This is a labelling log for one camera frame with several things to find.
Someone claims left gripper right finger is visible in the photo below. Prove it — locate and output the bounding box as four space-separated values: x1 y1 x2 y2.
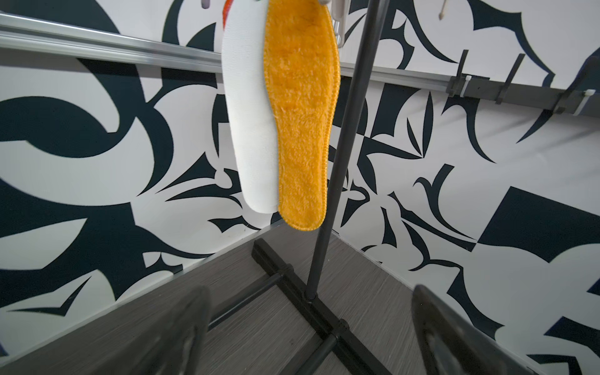
412 284 534 375

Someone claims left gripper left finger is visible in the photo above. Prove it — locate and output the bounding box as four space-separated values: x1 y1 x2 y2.
94 286 212 374

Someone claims black garment rack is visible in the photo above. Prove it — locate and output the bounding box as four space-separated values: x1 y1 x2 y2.
211 1 388 374

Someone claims white orange-edged insole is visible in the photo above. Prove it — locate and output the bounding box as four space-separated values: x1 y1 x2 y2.
221 1 279 214

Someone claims wall hook rail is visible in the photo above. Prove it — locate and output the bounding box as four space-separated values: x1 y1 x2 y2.
446 49 599 118

